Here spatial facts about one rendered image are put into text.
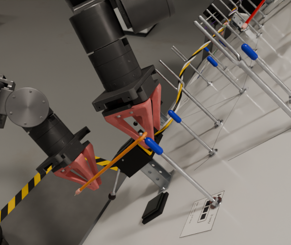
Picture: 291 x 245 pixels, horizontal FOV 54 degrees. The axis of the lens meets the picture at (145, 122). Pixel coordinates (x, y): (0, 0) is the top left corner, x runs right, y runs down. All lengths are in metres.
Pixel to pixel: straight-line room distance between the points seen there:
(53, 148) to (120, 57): 0.21
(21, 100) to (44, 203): 1.47
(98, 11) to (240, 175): 0.25
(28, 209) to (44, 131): 1.40
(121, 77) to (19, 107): 0.15
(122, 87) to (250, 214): 0.22
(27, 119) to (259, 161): 0.30
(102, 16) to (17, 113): 0.18
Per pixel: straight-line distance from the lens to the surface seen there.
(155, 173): 0.45
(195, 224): 0.31
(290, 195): 0.25
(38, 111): 0.43
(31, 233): 1.78
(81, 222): 1.74
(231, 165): 0.34
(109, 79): 0.37
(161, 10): 0.37
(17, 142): 2.35
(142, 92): 0.36
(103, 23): 0.37
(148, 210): 0.42
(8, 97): 0.43
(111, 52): 0.37
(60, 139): 0.50
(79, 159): 0.49
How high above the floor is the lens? 1.44
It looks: 38 degrees down
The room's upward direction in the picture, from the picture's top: straight up
